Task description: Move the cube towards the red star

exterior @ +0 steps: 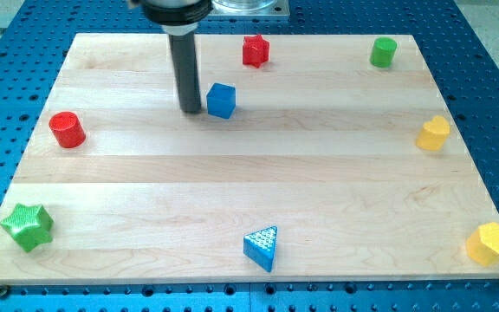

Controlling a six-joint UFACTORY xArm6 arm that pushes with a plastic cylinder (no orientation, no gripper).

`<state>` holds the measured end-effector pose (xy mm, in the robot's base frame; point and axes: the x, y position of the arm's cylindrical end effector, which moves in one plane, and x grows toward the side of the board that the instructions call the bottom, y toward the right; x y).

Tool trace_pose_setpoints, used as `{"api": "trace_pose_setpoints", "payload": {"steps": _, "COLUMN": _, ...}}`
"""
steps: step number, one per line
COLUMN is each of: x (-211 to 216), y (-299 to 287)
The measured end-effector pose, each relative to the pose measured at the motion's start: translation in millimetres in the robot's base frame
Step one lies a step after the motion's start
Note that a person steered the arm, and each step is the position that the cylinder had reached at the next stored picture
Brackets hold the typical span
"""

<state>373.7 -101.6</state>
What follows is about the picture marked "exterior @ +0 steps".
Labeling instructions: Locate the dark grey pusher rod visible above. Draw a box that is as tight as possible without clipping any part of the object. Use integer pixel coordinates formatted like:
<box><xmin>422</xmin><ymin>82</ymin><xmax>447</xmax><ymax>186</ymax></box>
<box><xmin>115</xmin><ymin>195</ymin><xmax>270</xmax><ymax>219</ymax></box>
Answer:
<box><xmin>168</xmin><ymin>32</ymin><xmax>202</xmax><ymax>114</ymax></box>

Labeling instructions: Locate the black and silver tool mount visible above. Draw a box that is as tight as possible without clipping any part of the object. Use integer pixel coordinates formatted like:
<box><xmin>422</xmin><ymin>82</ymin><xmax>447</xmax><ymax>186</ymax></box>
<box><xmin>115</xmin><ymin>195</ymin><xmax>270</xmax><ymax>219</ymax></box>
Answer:
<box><xmin>128</xmin><ymin>0</ymin><xmax>213</xmax><ymax>36</ymax></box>

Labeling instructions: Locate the blue cube block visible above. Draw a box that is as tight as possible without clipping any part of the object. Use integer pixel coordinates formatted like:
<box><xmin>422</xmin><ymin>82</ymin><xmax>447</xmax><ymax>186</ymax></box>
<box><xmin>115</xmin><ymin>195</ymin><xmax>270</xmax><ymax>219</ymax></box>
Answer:
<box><xmin>206</xmin><ymin>83</ymin><xmax>237</xmax><ymax>119</ymax></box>

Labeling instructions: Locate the red star block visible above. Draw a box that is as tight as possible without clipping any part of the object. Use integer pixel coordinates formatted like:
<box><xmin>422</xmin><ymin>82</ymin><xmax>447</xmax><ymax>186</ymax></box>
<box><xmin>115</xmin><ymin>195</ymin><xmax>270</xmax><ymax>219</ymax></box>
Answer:
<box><xmin>242</xmin><ymin>34</ymin><xmax>270</xmax><ymax>68</ymax></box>

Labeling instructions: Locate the green star block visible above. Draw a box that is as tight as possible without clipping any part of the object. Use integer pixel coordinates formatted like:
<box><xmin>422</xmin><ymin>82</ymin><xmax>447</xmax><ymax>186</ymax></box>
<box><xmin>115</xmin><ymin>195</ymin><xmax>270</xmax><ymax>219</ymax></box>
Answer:
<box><xmin>0</xmin><ymin>204</ymin><xmax>54</xmax><ymax>252</ymax></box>

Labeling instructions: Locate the red cylinder block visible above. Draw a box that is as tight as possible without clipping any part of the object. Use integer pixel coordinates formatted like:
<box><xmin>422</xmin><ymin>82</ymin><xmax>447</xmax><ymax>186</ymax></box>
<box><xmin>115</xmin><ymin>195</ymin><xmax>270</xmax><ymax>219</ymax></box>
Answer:
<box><xmin>49</xmin><ymin>111</ymin><xmax>86</xmax><ymax>148</ymax></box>

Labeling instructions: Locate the light wooden board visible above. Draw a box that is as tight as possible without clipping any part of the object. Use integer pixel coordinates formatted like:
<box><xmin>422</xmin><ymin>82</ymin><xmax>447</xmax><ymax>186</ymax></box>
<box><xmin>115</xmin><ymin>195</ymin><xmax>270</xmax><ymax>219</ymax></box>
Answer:
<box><xmin>0</xmin><ymin>33</ymin><xmax>499</xmax><ymax>285</ymax></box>

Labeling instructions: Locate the blue perforated metal table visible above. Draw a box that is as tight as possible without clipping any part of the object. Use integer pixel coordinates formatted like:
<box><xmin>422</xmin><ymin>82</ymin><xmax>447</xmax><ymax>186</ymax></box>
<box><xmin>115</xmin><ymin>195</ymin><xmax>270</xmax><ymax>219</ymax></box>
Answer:
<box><xmin>0</xmin><ymin>0</ymin><xmax>499</xmax><ymax>311</ymax></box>

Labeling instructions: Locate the green cylinder block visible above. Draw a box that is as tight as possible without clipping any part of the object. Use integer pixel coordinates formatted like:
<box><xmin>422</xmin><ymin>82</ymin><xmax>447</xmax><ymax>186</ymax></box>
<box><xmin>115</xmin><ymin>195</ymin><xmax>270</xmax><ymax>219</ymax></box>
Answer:
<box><xmin>369</xmin><ymin>37</ymin><xmax>398</xmax><ymax>68</ymax></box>

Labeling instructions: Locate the blue triangle block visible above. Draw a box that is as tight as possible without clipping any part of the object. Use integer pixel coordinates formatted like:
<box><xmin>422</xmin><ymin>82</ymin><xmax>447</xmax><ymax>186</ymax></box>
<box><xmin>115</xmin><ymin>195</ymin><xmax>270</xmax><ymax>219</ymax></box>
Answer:
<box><xmin>243</xmin><ymin>225</ymin><xmax>278</xmax><ymax>272</ymax></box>

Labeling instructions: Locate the yellow heart block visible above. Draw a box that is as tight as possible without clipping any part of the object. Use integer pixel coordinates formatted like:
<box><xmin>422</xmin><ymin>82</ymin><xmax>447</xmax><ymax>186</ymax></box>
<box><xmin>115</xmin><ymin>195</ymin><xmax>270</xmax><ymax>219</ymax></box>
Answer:
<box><xmin>415</xmin><ymin>115</ymin><xmax>450</xmax><ymax>151</ymax></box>

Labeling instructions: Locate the yellow hexagon block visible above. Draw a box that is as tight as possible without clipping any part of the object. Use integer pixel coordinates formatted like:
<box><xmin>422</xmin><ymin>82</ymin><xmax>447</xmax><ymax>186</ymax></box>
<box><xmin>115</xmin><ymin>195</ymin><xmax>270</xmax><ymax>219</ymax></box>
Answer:
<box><xmin>465</xmin><ymin>222</ymin><xmax>499</xmax><ymax>266</ymax></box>

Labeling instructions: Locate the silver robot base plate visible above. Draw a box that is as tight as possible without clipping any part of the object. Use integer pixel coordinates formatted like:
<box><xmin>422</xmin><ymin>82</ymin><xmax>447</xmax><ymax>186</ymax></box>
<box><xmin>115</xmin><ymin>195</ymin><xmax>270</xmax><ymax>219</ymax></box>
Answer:
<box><xmin>208</xmin><ymin>0</ymin><xmax>290</xmax><ymax>20</ymax></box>

